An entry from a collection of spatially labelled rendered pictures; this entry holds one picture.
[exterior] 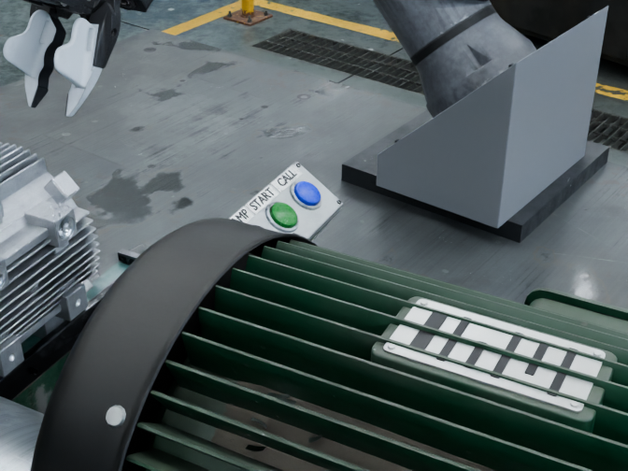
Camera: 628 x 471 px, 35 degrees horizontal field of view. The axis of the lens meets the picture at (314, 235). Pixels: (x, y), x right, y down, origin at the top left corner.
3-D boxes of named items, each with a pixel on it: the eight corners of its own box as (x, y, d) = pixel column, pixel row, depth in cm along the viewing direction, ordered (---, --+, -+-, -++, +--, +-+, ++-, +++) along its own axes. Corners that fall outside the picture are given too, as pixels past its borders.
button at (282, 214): (280, 240, 98) (289, 229, 96) (258, 220, 98) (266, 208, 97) (295, 226, 100) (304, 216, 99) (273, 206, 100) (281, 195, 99)
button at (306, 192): (305, 217, 101) (313, 206, 100) (283, 198, 101) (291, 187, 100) (318, 205, 104) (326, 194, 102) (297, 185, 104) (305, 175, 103)
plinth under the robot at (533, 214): (520, 243, 144) (521, 225, 142) (341, 179, 160) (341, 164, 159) (606, 162, 166) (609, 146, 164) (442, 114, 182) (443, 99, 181)
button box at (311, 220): (241, 313, 95) (266, 282, 91) (187, 263, 95) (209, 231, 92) (322, 231, 108) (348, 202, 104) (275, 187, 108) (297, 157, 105)
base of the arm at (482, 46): (479, 90, 168) (448, 40, 168) (559, 37, 153) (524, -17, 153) (412, 132, 157) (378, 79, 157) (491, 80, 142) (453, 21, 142)
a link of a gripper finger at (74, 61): (35, 109, 91) (42, 9, 91) (74, 118, 97) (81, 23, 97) (62, 109, 90) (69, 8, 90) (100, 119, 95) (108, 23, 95)
